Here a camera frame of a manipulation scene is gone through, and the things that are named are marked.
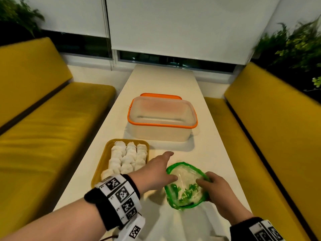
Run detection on person's right hand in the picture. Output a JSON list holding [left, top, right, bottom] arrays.
[[195, 171, 254, 226]]

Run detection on person's left hand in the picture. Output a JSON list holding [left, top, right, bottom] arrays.
[[128, 151, 179, 196]]

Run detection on group of white tea bags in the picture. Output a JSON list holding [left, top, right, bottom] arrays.
[[101, 141, 148, 181]]

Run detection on clear plastic bag green zip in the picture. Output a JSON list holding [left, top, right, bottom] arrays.
[[164, 162, 211, 211]]

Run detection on translucent yellow tray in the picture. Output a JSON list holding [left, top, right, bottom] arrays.
[[91, 139, 150, 188]]

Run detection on person's left forearm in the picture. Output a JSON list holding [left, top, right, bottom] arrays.
[[0, 197, 107, 241]]

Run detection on yellow bench seat cushion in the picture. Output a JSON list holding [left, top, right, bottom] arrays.
[[204, 97, 310, 241], [0, 82, 116, 236]]

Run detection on clear container orange rim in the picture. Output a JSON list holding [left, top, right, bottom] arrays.
[[127, 96, 199, 143]]

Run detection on black left wrist marker band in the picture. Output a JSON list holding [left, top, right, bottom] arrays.
[[84, 174, 142, 231]]

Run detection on black wrist marker band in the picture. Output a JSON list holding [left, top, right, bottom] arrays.
[[84, 174, 142, 231], [229, 217, 285, 241]]

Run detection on black right wrist marker band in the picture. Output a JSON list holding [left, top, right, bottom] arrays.
[[229, 217, 285, 241]]

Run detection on orange container lid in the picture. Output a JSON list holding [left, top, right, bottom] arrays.
[[140, 92, 183, 100]]

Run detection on dark window pane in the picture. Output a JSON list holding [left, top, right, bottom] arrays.
[[41, 30, 113, 59], [118, 50, 237, 73]]

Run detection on white roller blind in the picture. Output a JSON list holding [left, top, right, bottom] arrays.
[[264, 0, 321, 35], [105, 0, 283, 66], [15, 0, 111, 38]]

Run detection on green artificial plants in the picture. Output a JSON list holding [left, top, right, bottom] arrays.
[[253, 16, 321, 92], [0, 0, 45, 37]]

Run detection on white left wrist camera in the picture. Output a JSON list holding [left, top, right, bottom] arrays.
[[118, 214, 146, 241]]

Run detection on blind pull cord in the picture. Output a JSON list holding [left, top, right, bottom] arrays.
[[100, 0, 116, 71]]

